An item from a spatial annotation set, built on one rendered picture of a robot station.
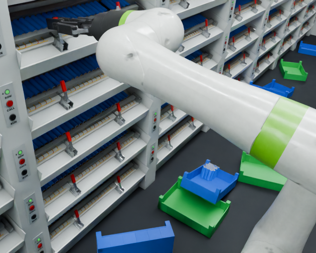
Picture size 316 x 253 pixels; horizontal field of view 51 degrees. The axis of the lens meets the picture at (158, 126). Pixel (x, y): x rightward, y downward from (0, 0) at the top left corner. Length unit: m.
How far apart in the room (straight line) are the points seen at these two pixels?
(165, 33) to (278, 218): 0.50
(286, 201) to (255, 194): 1.10
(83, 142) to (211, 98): 0.79
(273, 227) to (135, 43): 0.55
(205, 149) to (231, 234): 0.65
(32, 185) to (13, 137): 0.21
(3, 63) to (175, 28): 0.43
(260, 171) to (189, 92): 1.54
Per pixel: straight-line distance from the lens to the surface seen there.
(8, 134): 0.99
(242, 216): 1.78
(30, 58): 0.98
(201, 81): 0.57
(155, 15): 0.73
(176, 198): 1.79
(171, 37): 0.73
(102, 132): 1.33
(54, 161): 1.21
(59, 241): 1.48
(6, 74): 0.92
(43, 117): 1.08
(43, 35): 1.05
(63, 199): 1.35
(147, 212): 1.71
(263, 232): 0.91
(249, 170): 2.06
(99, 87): 1.23
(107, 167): 1.46
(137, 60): 0.61
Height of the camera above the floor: 1.28
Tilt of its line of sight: 34 degrees down
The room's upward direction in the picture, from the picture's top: 4 degrees clockwise
